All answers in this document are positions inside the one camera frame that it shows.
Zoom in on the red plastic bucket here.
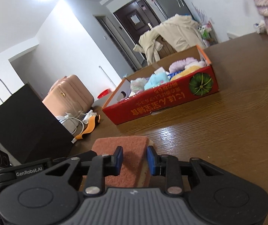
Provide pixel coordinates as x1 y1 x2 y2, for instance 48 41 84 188
97 89 112 99

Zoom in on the white tube on table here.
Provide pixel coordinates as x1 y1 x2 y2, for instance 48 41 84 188
82 110 97 125

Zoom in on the small white packet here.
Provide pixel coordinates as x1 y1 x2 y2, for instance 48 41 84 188
254 20 266 34

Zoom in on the pale green mesh pouf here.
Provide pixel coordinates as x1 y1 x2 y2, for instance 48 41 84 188
130 78 148 94

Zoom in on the black paper shopping bag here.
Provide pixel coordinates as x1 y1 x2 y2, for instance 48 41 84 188
0 84 73 164

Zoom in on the white foam block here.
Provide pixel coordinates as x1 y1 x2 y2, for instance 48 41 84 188
154 67 167 75

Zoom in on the red cardboard box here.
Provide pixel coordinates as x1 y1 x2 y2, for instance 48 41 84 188
102 45 219 125

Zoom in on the pink scrubbing sponge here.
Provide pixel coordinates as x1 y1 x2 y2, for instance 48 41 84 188
92 136 153 188

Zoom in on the chair with cream coat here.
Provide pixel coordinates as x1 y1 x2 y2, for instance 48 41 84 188
133 14 206 65

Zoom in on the dark brown entrance door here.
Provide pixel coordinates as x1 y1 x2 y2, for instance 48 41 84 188
114 0 161 44

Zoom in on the mauve satin scrunchie cloth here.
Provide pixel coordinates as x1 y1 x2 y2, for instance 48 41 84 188
119 97 130 102

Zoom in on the white charging cable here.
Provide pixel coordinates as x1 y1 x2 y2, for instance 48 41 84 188
60 113 88 135

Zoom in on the yellow plush toy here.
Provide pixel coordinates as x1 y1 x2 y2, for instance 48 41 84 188
171 65 202 81

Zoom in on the light blue plush toy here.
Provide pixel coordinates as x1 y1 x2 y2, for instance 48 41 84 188
144 72 170 90

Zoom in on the pink hard-shell suitcase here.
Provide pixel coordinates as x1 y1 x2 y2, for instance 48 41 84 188
42 75 95 117

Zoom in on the blue tissue pack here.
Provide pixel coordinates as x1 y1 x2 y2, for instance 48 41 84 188
168 71 182 80

